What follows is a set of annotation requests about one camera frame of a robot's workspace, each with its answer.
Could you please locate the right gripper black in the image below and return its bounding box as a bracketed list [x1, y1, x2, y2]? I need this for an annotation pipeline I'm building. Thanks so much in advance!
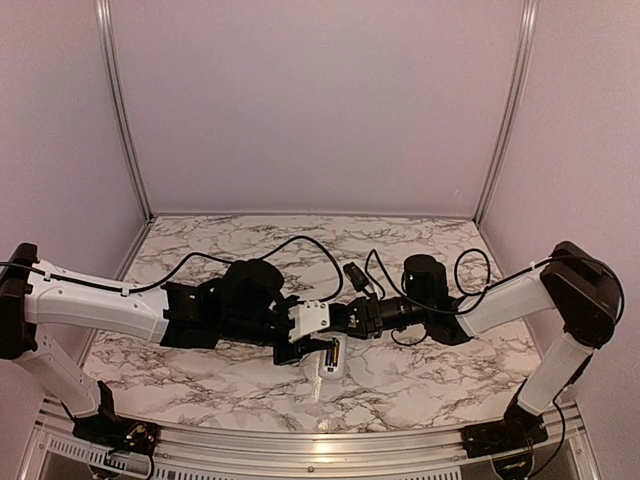
[341, 292, 431, 340]

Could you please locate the white remote control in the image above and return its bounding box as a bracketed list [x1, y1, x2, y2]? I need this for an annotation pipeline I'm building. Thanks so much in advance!
[318, 333, 348, 380]

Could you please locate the gold battery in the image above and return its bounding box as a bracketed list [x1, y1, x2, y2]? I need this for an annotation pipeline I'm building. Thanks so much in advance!
[330, 338, 341, 370]

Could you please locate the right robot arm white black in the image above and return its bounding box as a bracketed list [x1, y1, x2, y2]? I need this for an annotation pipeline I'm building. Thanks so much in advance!
[328, 241, 625, 448]

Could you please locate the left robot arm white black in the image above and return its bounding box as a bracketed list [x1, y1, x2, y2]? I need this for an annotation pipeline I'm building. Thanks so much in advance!
[1, 243, 333, 445]

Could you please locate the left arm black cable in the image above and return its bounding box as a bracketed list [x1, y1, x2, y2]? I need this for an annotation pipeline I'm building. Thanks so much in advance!
[0, 235, 344, 304]

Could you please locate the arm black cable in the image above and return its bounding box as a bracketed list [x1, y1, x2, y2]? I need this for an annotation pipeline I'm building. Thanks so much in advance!
[0, 235, 344, 304]
[364, 248, 626, 346]

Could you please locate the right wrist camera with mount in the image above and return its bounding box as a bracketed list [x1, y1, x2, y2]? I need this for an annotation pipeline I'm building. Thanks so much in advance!
[343, 262, 380, 300]

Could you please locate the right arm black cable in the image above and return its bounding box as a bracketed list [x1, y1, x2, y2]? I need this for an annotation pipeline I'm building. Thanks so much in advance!
[364, 248, 626, 346]

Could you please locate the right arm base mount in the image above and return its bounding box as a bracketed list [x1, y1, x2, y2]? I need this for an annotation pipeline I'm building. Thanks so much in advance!
[461, 418, 549, 458]

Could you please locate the front aluminium frame rail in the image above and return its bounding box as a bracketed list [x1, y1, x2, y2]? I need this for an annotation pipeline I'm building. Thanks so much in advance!
[17, 398, 603, 479]

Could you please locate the right rear aluminium post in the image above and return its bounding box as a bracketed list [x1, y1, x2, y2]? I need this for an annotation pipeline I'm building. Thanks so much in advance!
[473, 0, 539, 229]

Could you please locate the aluminium post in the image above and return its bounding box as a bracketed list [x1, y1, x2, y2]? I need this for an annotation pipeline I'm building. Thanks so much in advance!
[473, 0, 539, 229]
[95, 0, 154, 223]

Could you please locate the left rear aluminium post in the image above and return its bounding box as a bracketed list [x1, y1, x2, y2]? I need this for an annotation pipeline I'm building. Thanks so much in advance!
[95, 0, 154, 223]

